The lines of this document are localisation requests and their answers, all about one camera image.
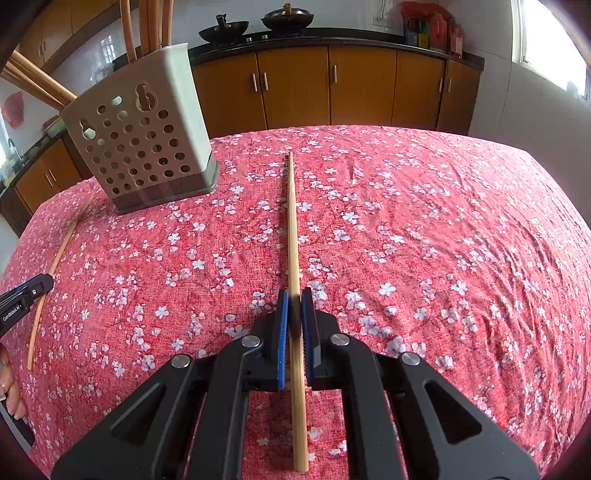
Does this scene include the black wok with lid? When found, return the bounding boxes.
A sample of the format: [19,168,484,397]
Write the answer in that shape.
[261,2,316,31]

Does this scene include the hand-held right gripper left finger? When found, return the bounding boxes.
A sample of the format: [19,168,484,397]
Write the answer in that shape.
[51,290,290,480]

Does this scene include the beige perforated chopstick holder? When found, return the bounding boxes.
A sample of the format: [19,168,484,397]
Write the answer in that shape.
[60,43,219,216]

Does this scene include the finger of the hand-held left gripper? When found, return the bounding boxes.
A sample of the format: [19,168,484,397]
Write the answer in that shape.
[0,273,54,334]

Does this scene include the red food packets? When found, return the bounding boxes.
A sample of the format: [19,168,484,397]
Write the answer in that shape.
[399,1,465,59]

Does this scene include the red floral tablecloth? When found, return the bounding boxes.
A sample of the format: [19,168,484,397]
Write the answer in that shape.
[0,124,591,480]

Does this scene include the bright kitchen window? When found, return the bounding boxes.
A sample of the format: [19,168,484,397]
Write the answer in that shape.
[517,0,591,100]

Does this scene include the wooden base cabinets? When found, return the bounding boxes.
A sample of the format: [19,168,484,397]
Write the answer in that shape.
[0,44,485,234]

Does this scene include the light bamboo chopstick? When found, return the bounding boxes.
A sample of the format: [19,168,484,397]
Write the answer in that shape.
[161,0,175,47]
[139,0,162,52]
[119,0,140,61]
[27,196,96,372]
[287,151,310,473]
[8,50,78,103]
[0,62,66,112]

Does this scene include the black kitchen countertop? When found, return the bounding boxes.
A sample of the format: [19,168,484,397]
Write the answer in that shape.
[0,27,485,197]

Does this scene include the black wok with handle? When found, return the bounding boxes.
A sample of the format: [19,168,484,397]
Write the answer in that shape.
[198,14,248,44]

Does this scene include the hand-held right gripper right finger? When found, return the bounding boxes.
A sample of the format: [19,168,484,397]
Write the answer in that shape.
[300,292,540,480]

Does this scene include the person's left hand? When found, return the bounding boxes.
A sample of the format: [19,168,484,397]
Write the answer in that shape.
[0,345,28,421]

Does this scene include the red wall decoration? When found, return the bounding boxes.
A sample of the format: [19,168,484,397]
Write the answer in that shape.
[0,91,27,126]

